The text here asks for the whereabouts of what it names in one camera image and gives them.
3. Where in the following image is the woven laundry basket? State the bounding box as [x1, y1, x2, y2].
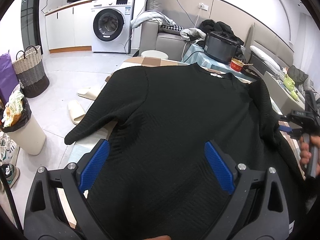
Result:
[12, 46, 50, 98]

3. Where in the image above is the grey sofa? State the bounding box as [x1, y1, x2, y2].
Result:
[139, 0, 203, 61]

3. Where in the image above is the cream slipper far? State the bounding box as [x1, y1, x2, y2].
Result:
[77, 87, 101, 101]

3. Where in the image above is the black knit sweater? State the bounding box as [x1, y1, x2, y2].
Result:
[64, 63, 308, 240]

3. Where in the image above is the red instant noodle cup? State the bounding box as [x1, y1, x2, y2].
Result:
[230, 58, 244, 72]

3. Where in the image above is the cream slipper near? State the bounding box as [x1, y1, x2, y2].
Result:
[68, 102, 86, 125]

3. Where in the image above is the person's right hand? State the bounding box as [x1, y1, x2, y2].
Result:
[299, 135, 320, 170]

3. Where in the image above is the purple bag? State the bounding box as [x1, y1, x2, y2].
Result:
[0, 53, 18, 105]

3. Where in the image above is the black rice cooker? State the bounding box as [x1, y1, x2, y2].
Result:
[204, 32, 240, 64]

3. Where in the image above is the beige trash bin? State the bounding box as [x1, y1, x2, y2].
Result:
[1, 89, 46, 155]

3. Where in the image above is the green toy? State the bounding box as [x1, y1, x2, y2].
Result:
[283, 74, 299, 101]

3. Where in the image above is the white round stool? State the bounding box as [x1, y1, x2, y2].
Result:
[141, 50, 168, 60]

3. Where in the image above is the white green sneaker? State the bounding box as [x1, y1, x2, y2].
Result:
[1, 163, 20, 188]

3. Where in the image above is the cream slipper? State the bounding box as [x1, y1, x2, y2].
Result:
[68, 102, 86, 125]
[77, 87, 101, 101]

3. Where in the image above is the pile of black clothes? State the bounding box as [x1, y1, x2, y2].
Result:
[198, 19, 247, 63]

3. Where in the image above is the person's left thumb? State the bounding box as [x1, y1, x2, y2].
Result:
[145, 235, 171, 240]

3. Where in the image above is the white washing machine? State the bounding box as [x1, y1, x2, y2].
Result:
[91, 0, 135, 54]

